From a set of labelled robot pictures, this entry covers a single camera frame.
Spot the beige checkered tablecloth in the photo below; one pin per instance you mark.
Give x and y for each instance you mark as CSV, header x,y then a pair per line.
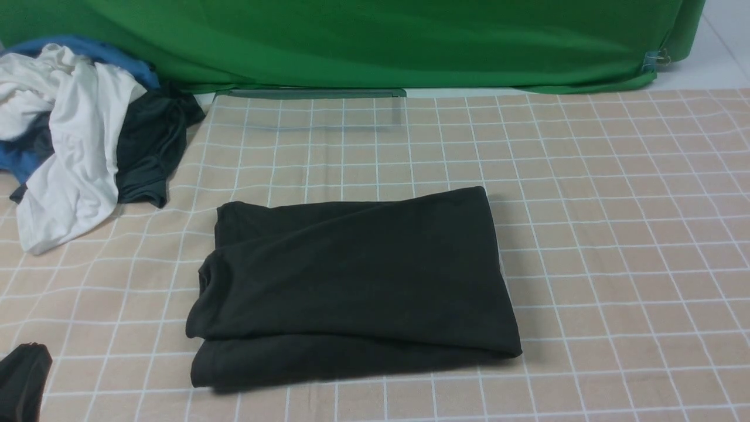
x,y
623,226

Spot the green backdrop cloth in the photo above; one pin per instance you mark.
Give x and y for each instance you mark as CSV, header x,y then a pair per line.
x,y
548,47

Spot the dark green crumpled shirt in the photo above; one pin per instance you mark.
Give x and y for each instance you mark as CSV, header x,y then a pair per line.
x,y
151,144

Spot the dark gray long-sleeved shirt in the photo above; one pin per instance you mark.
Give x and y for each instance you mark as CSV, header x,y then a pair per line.
x,y
334,290

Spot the white crumpled shirt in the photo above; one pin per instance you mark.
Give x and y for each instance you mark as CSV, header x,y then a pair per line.
x,y
74,190

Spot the metal binder clip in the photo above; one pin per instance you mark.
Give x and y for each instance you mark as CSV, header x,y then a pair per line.
x,y
654,60

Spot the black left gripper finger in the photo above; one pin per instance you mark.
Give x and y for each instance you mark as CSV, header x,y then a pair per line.
x,y
24,372

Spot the blue crumpled shirt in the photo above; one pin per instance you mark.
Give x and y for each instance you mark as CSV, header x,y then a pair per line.
x,y
88,55

